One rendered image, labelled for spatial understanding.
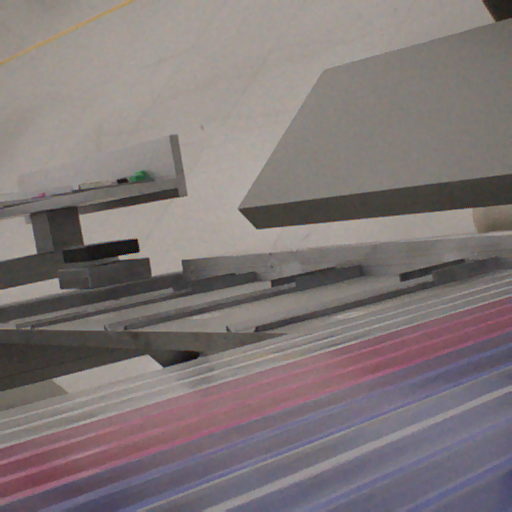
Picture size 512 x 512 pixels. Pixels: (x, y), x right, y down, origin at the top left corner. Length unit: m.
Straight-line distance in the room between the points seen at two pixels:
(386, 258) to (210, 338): 0.20
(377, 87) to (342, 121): 0.06
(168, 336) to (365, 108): 0.63
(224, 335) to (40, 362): 0.29
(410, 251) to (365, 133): 0.44
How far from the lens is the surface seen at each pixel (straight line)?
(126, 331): 0.51
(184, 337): 0.47
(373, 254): 0.62
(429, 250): 0.59
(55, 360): 0.72
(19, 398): 1.01
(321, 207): 1.00
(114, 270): 0.75
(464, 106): 0.96
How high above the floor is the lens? 1.08
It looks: 29 degrees down
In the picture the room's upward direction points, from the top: 44 degrees counter-clockwise
